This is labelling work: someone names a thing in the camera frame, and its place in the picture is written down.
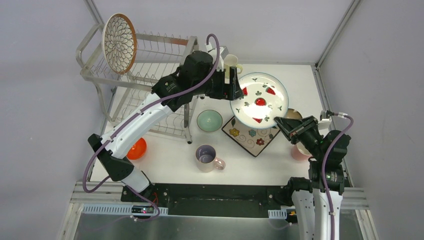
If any brown patterned small bowl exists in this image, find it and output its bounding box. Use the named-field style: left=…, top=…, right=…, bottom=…
left=284, top=108, right=303, bottom=120

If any yellow mug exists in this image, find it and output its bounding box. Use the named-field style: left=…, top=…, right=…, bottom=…
left=223, top=54, right=243, bottom=78

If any mint green bowl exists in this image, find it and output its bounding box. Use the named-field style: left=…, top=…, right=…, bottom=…
left=196, top=109, right=223, bottom=133

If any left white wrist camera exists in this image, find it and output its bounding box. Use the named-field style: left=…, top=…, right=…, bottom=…
left=205, top=44, right=229, bottom=71

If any watermelon pattern round plate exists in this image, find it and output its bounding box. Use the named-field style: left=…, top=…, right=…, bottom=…
left=230, top=72, right=289, bottom=129

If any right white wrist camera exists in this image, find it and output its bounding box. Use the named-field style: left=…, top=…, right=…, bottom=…
left=317, top=110, right=339, bottom=130

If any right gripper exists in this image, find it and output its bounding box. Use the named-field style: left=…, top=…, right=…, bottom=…
left=273, top=115, right=324, bottom=160

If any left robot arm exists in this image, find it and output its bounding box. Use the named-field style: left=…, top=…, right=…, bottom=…
left=87, top=50, right=244, bottom=203

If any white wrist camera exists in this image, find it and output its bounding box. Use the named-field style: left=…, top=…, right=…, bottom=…
left=205, top=44, right=229, bottom=71
left=317, top=110, right=339, bottom=130

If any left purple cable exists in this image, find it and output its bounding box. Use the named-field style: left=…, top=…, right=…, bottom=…
left=82, top=33, right=221, bottom=195

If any orange plastic bowl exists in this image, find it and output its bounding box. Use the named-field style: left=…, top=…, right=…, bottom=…
left=126, top=138, right=147, bottom=161

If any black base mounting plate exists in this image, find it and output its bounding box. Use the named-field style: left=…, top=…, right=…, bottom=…
left=140, top=183, right=291, bottom=218

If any square flower pattern plate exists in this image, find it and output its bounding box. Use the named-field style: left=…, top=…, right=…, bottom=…
left=221, top=116, right=281, bottom=158

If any stainless steel dish rack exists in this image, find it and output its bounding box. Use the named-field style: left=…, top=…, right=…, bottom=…
left=76, top=24, right=199, bottom=126

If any pink cup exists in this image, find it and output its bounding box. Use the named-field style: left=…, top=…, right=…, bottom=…
left=291, top=142, right=312, bottom=161

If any aluminium frame rail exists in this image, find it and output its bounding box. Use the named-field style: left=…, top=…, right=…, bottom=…
left=311, top=64, right=348, bottom=180

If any pink iridescent mug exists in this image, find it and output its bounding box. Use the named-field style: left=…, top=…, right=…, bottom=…
left=195, top=144, right=226, bottom=173

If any floral petal brown-rim plate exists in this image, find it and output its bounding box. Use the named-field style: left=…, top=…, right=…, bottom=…
left=101, top=13, right=138, bottom=75

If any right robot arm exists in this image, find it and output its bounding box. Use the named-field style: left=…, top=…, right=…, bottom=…
left=273, top=111, right=354, bottom=240

